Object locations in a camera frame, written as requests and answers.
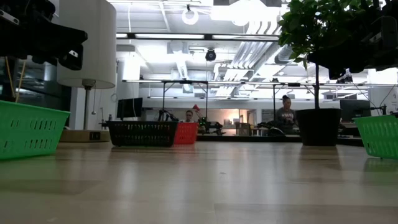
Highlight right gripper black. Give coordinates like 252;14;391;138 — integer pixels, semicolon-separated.
307;0;398;82

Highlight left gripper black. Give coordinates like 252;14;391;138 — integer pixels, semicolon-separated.
0;0;88;71

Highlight green plastic basket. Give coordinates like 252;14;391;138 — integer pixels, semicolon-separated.
353;114;398;161
0;100;71;161

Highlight black plastic basket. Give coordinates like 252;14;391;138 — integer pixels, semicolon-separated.
106;120;179;147

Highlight white shade table lamp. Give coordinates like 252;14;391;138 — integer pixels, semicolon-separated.
57;0;118;143

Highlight black computer monitor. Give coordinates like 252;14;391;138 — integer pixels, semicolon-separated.
116;97;144;121
339;99;372;123

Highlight green leafy plant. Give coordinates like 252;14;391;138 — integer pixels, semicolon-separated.
277;0;371;110

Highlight black plant pot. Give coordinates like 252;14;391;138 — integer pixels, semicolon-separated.
294;108;342;147

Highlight long linear ceiling light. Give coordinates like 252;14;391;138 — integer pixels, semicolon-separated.
116;32;280;42

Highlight red plastic basket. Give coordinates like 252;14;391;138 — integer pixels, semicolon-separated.
173;122;199;146

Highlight black workstation frame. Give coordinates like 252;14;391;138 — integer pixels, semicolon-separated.
245;81;398;123
123;79;246;123

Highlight white ring ceiling light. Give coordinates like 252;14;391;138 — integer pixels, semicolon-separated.
182;7;200;26

